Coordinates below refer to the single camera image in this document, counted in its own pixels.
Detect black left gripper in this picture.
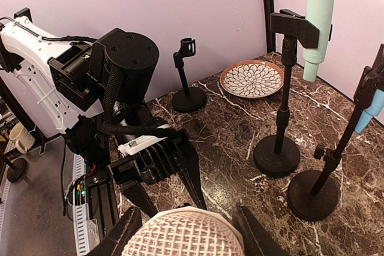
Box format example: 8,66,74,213
107,129,207,217

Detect black front rail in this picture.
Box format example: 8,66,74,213
77,135,121,239

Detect black stand of orange microphone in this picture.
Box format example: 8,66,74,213
172,38,207,113

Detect left black frame post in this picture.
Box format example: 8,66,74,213
263,0,276,53

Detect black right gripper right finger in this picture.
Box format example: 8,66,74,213
235,203,288,256

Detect black stand of blue microphone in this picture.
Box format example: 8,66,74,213
286,44,383,222

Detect blue microphone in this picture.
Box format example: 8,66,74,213
355,89,384,134

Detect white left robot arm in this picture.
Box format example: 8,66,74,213
1,8,206,216

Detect cream mug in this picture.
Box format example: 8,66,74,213
9,122,35,154

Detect beige microphone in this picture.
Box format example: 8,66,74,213
121,206,245,255

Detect mint green microphone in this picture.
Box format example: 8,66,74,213
302,0,334,82

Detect flower pattern ceramic plate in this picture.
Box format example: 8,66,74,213
220,60,284,99

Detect white slotted cable duct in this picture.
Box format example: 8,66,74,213
1,150,99,255

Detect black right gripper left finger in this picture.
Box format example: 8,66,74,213
88,206,142,256

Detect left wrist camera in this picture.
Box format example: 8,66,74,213
118,135,166,156

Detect black stand of mint microphone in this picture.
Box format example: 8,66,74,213
253,9,320,178

